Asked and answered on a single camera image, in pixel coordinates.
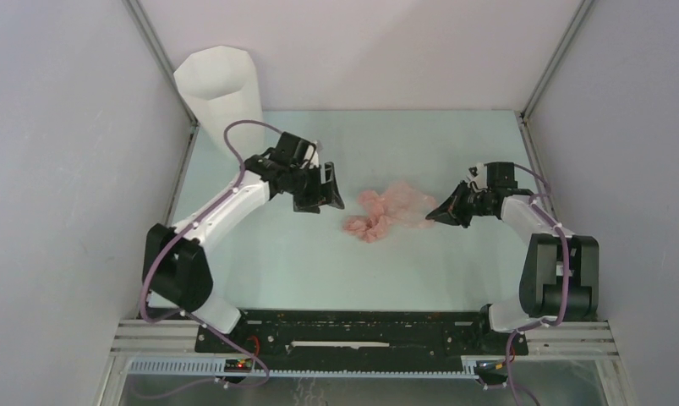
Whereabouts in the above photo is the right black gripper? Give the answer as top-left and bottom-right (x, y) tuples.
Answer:
(427, 180), (494, 228)

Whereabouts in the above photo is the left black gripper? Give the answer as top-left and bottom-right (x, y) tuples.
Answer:
(288, 162), (343, 215)

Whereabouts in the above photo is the pink plastic trash bag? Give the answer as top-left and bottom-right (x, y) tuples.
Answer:
(342, 181), (438, 244)

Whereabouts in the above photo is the white trash bin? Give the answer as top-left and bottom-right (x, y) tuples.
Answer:
(173, 46), (265, 159)

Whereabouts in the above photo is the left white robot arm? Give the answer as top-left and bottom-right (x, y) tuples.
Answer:
(142, 132), (345, 353)

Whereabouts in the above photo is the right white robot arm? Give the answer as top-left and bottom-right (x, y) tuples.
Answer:
(425, 162), (600, 354)

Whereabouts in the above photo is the small circuit board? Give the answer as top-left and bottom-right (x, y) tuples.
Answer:
(222, 359), (254, 374)

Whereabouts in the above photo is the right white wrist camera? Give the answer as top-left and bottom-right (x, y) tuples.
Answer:
(467, 162), (487, 189)

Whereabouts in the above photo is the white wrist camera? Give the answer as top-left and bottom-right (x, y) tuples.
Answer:
(302, 140), (322, 168)
(467, 162), (487, 189)

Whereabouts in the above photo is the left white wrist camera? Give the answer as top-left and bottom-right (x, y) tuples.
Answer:
(302, 140), (322, 168)

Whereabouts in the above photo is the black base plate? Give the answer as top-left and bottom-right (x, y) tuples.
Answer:
(195, 306), (529, 373)

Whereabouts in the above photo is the white slotted cable duct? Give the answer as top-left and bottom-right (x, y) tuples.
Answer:
(127, 356), (478, 379)

